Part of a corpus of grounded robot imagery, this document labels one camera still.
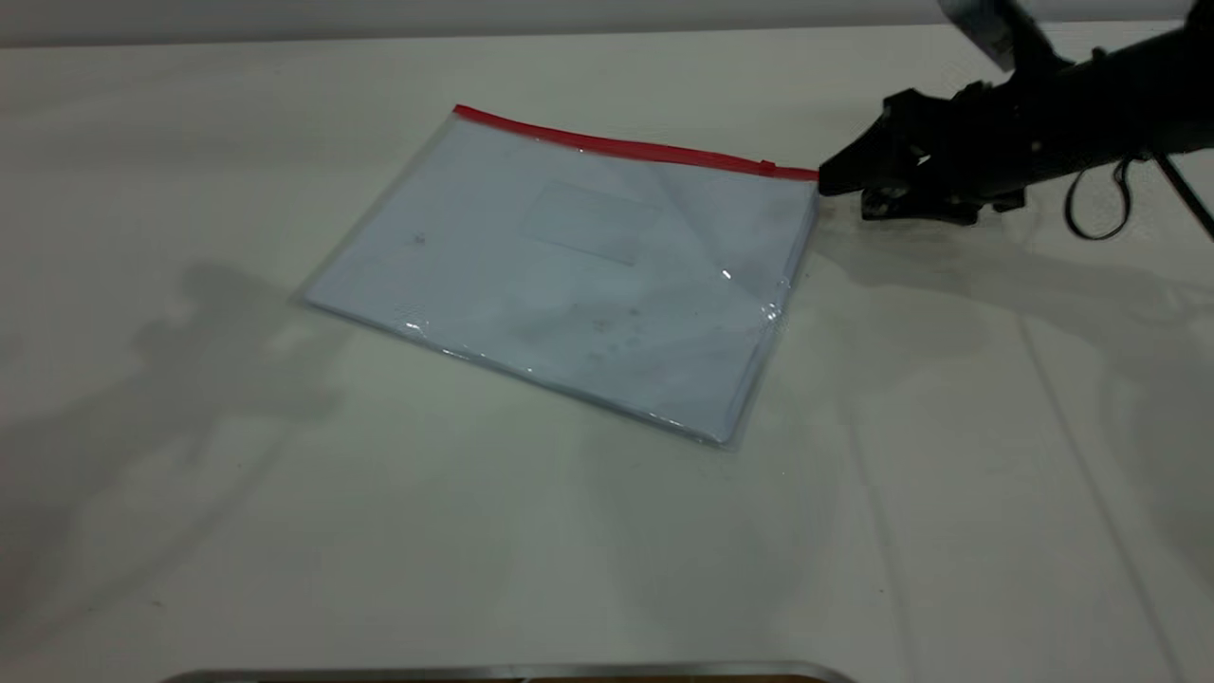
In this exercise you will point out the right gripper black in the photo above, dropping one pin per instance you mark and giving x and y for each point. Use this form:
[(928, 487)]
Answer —
[(982, 142)]

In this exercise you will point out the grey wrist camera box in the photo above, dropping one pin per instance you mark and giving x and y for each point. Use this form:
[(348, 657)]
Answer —
[(986, 24)]

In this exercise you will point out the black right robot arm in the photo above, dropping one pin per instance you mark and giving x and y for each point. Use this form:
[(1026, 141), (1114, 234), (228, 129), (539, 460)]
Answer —
[(1129, 90)]

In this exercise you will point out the transparent zip bag red zipper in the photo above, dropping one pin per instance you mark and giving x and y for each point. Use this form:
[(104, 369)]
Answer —
[(569, 285)]

